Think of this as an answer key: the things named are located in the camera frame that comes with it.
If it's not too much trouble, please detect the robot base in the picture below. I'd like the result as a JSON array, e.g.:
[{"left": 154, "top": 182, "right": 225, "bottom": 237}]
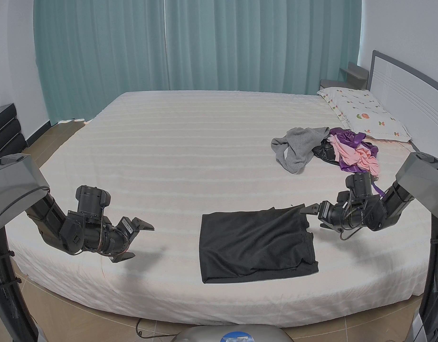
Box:
[{"left": 171, "top": 326, "right": 288, "bottom": 342}]

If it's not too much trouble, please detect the bed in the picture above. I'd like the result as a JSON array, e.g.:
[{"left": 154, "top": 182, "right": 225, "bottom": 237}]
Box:
[{"left": 7, "top": 50, "right": 438, "bottom": 325}]

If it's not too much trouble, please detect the grey bedside table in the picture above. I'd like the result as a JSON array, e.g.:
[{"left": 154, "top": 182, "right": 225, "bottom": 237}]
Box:
[{"left": 319, "top": 62, "right": 369, "bottom": 91}]

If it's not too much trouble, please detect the pile of clothes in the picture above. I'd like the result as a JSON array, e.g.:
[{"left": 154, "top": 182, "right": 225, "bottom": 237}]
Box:
[{"left": 311, "top": 127, "right": 387, "bottom": 197}]

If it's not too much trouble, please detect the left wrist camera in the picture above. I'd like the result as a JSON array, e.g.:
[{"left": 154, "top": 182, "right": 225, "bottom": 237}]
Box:
[{"left": 110, "top": 251, "right": 136, "bottom": 263}]

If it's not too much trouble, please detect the blue-green curtain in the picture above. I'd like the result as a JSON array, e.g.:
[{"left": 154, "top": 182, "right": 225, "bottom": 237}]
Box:
[
  {"left": 164, "top": 0, "right": 363, "bottom": 95},
  {"left": 33, "top": 0, "right": 170, "bottom": 125}
]

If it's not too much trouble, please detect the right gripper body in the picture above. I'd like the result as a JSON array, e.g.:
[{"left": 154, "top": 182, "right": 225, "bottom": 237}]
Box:
[{"left": 320, "top": 200, "right": 345, "bottom": 226}]

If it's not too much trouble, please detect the white printed pillow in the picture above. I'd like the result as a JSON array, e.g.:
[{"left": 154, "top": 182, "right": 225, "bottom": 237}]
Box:
[{"left": 317, "top": 87, "right": 412, "bottom": 143}]

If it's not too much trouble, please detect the black chest of drawers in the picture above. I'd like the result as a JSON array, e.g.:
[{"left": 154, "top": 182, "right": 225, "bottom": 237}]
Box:
[{"left": 0, "top": 103, "right": 28, "bottom": 159}]

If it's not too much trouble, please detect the black garment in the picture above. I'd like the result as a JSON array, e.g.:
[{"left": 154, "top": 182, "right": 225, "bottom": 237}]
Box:
[{"left": 198, "top": 204, "right": 319, "bottom": 284}]

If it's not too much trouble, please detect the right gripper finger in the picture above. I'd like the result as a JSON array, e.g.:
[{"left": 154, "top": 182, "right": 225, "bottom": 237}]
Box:
[{"left": 299, "top": 203, "right": 323, "bottom": 216}]

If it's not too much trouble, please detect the grey garment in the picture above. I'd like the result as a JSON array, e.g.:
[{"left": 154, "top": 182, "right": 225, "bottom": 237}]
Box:
[{"left": 271, "top": 127, "right": 330, "bottom": 175}]

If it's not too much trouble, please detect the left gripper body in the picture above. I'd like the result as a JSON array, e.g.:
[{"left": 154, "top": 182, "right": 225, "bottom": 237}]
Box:
[{"left": 105, "top": 217, "right": 137, "bottom": 254}]

